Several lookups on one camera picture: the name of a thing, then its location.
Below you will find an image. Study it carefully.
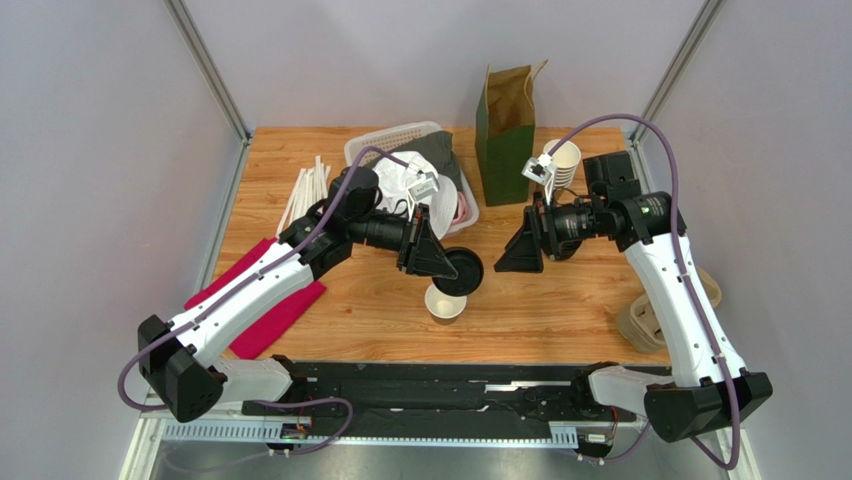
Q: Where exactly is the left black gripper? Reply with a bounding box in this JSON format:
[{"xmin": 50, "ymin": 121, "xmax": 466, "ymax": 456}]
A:
[{"xmin": 349, "ymin": 204, "xmax": 458, "ymax": 281}]

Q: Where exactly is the black cup lid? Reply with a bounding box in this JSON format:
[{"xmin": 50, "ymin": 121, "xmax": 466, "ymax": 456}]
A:
[{"xmin": 432, "ymin": 247, "xmax": 484, "ymax": 297}]

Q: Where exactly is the brown paper coffee cup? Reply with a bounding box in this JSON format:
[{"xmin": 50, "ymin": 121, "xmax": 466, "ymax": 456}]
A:
[{"xmin": 424, "ymin": 285, "xmax": 468, "ymax": 326}]

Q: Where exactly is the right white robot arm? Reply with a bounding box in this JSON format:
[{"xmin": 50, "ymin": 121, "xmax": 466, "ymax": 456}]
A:
[{"xmin": 495, "ymin": 151, "xmax": 773, "ymax": 443}]

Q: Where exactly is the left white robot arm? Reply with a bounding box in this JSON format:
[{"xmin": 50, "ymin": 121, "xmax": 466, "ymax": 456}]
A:
[{"xmin": 130, "ymin": 165, "xmax": 460, "ymax": 423}]

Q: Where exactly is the stack of black lids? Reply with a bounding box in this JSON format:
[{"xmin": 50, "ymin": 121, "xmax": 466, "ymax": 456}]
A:
[{"xmin": 550, "ymin": 240, "xmax": 583, "ymax": 261}]

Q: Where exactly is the pink cloth in basket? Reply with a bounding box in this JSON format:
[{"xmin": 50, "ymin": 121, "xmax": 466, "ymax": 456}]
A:
[{"xmin": 451, "ymin": 191, "xmax": 470, "ymax": 226}]

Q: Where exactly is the white bucket hat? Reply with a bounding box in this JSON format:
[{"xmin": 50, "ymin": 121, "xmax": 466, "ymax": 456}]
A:
[{"xmin": 371, "ymin": 151, "xmax": 458, "ymax": 240}]

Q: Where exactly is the stack of paper cups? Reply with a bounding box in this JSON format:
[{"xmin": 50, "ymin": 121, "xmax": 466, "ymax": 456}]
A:
[{"xmin": 543, "ymin": 139, "xmax": 582, "ymax": 193}]

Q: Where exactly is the green paper bag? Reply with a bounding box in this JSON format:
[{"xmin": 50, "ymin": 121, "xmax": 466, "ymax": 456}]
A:
[{"xmin": 475, "ymin": 61, "xmax": 547, "ymax": 207}]

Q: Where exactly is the olive green cloth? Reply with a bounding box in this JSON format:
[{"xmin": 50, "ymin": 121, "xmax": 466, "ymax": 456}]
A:
[{"xmin": 370, "ymin": 130, "xmax": 463, "ymax": 192}]

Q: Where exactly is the white plastic basket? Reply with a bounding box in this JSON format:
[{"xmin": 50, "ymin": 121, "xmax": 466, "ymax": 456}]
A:
[{"xmin": 343, "ymin": 121, "xmax": 480, "ymax": 237}]

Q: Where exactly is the beige cup carrier tray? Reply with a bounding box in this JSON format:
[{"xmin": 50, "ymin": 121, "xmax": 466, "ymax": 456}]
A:
[{"xmin": 616, "ymin": 267, "xmax": 723, "ymax": 354}]

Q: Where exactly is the bundle of white straws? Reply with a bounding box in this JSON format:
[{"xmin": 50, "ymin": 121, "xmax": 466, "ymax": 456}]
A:
[{"xmin": 275, "ymin": 155, "xmax": 331, "ymax": 235}]

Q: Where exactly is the red cloth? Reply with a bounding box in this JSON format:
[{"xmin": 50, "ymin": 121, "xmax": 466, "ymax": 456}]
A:
[{"xmin": 184, "ymin": 238, "xmax": 326, "ymax": 360}]

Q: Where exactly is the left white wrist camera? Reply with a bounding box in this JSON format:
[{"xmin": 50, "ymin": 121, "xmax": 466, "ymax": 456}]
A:
[{"xmin": 405, "ymin": 171, "xmax": 440, "ymax": 204}]

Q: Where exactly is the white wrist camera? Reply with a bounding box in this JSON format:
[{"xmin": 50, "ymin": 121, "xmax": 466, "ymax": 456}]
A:
[
  {"xmin": 405, "ymin": 171, "xmax": 440, "ymax": 204},
  {"xmin": 522, "ymin": 153, "xmax": 558, "ymax": 203}
]

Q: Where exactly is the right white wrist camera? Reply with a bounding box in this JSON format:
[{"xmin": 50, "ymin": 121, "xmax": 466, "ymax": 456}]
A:
[{"xmin": 522, "ymin": 153, "xmax": 558, "ymax": 203}]

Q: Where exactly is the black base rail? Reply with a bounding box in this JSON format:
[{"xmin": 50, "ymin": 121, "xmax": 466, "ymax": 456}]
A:
[{"xmin": 242, "ymin": 357, "xmax": 645, "ymax": 457}]

